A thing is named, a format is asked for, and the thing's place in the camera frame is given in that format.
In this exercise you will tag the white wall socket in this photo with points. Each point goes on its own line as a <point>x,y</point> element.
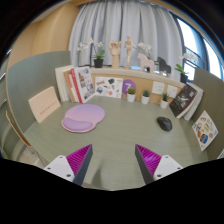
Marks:
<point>172,91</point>
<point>158,88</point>

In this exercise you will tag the tan-covered book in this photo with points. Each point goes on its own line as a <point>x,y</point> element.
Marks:
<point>67,85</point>

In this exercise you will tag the dark wooden horse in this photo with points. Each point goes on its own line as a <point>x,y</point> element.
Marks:
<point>164,66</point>

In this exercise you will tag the wooden hand model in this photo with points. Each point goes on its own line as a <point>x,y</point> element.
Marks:
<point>115,53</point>

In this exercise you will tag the grey curtain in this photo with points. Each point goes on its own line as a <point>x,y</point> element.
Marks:
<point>133,20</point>

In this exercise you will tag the black-covered book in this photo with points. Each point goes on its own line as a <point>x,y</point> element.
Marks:
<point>182,100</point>

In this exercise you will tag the beige leaning card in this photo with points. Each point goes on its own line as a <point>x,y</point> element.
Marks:
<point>44,104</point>

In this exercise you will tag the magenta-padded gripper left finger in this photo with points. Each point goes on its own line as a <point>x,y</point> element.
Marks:
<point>59,165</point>

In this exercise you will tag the white orchid in black pot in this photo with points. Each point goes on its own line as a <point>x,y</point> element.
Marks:
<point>145,46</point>
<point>98,62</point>
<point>184,77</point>

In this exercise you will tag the white thick book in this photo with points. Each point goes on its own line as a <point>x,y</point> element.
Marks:
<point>60,81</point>

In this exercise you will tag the purple round number sticker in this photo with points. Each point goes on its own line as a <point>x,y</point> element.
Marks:
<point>128,84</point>

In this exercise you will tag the thin white red-edged book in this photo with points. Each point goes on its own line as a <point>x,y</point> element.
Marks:
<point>73,88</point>

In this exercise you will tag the food sticker sheet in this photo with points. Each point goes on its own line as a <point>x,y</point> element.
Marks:
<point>204,130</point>

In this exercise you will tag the purple mouse pad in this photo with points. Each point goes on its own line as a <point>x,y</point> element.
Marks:
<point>83,116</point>

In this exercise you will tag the red-spined photo book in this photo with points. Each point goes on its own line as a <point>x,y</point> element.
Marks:
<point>84,83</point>

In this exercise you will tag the pink wooden horse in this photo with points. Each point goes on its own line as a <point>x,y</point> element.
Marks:
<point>145,62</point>

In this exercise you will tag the white sticker sheet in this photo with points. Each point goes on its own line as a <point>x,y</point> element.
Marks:
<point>108,87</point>

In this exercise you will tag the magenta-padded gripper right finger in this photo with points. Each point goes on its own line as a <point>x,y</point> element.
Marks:
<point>166,165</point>

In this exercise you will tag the small succulent in white pot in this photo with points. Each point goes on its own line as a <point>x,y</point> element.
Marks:
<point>164,103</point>
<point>145,99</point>
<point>131,96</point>

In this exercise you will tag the light wood desk shelf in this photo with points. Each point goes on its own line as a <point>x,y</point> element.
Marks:
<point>140,77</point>

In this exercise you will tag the black computer mouse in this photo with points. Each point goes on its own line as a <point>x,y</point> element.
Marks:
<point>164,123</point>

